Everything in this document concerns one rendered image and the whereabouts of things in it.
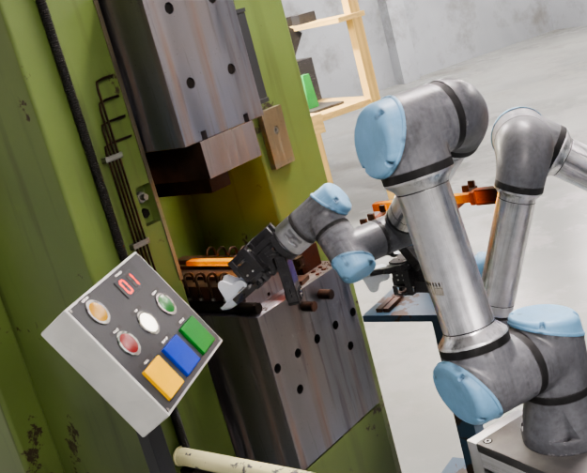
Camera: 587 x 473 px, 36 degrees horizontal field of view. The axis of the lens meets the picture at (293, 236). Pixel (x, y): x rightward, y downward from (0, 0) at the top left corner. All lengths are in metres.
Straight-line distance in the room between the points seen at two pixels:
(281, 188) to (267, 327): 0.51
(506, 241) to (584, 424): 0.42
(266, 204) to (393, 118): 1.29
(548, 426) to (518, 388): 0.13
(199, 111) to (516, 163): 0.81
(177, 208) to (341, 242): 1.14
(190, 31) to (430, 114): 0.96
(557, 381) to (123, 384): 0.78
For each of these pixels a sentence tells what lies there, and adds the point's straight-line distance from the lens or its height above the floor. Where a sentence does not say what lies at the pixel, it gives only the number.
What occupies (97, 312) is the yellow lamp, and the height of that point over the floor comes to 1.17.
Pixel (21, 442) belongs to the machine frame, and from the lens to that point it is 2.59.
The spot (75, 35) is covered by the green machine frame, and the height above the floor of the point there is 1.68.
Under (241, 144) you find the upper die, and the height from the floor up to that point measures 1.32.
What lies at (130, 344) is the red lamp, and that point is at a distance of 1.76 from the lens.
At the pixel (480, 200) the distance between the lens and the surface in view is 2.48.
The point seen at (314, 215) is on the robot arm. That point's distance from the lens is 1.73.
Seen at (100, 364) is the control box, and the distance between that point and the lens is 1.73.
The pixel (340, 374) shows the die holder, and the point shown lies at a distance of 2.49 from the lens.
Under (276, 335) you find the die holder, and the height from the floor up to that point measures 0.84.
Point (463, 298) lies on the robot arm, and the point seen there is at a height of 1.13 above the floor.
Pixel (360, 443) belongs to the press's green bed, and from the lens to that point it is 2.59.
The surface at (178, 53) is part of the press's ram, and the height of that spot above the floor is 1.58.
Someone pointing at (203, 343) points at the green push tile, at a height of 0.99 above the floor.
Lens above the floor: 1.64
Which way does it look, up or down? 15 degrees down
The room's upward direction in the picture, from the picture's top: 15 degrees counter-clockwise
